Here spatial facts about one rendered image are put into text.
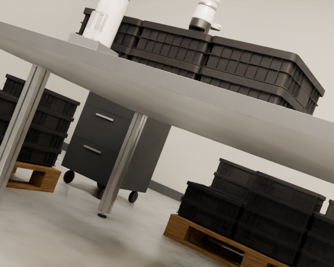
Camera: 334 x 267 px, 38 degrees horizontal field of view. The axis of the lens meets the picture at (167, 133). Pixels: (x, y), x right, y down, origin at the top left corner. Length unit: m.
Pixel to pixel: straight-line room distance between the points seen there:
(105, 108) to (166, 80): 2.46
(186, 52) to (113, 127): 1.93
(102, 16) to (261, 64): 0.53
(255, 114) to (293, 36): 4.43
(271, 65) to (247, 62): 0.08
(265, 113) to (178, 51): 0.70
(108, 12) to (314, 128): 0.86
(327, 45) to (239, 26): 1.01
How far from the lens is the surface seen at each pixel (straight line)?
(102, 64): 1.23
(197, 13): 1.74
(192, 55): 1.63
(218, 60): 1.57
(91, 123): 3.61
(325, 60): 5.29
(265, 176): 2.97
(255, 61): 1.53
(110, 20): 1.61
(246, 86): 1.51
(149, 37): 1.75
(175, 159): 5.49
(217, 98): 1.06
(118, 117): 3.49
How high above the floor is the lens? 0.54
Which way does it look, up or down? 1 degrees up
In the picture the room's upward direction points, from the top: 21 degrees clockwise
